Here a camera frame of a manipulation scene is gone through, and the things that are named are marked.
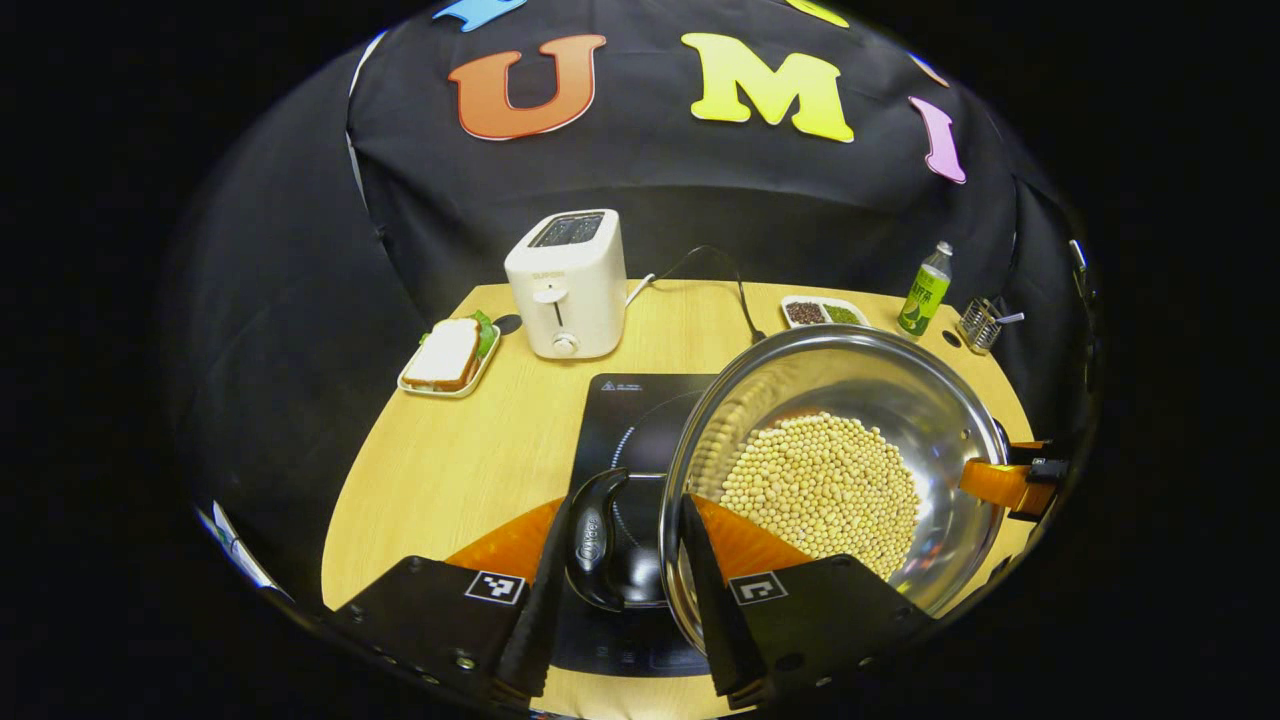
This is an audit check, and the sandwich with lettuce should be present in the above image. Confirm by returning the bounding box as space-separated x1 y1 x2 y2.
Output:
402 310 498 394

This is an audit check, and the green label drink bottle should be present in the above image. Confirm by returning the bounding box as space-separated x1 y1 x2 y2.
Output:
896 240 955 340

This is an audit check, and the white toaster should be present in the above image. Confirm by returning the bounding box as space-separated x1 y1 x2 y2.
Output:
503 207 629 362

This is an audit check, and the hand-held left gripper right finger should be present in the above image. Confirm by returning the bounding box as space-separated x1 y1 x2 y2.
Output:
680 493 938 706

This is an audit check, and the wire utensil holder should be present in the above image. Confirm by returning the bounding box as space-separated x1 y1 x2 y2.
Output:
956 296 1005 357

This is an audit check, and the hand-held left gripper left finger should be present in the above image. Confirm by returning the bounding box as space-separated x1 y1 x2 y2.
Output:
322 495 576 701

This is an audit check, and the black induction cooktop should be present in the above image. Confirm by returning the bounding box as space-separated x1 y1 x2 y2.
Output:
549 372 723 680

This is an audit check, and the black power cable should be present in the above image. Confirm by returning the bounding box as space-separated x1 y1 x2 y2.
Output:
653 244 770 347

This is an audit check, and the white divided bean dish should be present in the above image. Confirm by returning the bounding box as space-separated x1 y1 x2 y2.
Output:
779 294 872 332

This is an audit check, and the steel pot with soybeans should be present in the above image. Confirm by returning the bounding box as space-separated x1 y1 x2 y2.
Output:
564 324 1013 653

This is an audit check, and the white sandwich plate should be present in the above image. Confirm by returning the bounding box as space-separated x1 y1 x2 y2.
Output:
397 311 504 400

